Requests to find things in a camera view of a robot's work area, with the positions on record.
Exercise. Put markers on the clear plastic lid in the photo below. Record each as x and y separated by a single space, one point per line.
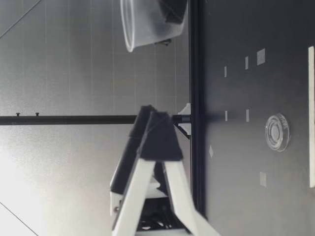
278 132

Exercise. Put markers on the small clear plastic cup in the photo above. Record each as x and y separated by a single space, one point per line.
147 29

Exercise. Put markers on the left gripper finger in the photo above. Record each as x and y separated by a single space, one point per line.
160 137

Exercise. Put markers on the white corner bracket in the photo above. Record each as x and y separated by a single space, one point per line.
186 109
185 129

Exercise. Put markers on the black frame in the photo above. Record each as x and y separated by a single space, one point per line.
197 73

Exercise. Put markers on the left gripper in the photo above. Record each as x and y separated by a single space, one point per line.
157 216

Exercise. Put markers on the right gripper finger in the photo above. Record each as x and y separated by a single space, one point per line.
174 9
166 43

